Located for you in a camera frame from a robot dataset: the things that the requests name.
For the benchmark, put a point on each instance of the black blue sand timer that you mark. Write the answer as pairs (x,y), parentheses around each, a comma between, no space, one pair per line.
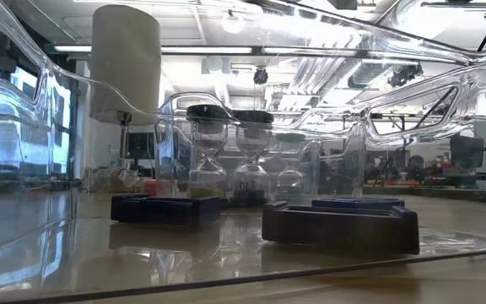
(252,117)

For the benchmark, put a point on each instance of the teal sand timer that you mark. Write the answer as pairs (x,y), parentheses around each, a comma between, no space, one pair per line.
(290,137)

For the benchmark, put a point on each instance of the black yellow sand timer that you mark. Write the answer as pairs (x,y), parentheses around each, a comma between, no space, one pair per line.
(207,113)

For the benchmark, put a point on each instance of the blue digital clock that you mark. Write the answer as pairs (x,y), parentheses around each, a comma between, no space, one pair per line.
(165,211)

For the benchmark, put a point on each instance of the dark purple tray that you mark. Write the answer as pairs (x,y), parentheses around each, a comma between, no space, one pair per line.
(340,230)

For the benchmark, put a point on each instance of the clear plastic bin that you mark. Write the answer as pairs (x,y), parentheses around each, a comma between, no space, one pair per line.
(167,160)
(57,253)

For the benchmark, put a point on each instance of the black background monitor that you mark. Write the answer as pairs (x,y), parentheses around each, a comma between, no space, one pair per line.
(142,145)

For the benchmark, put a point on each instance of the ceiling light strip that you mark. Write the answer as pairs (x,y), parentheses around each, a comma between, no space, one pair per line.
(205,49)

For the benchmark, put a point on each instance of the white table lamp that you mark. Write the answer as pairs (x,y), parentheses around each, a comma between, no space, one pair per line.
(125,63)

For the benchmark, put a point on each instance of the black ceiling camera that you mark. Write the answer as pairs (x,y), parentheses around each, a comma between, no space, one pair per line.
(260,76)

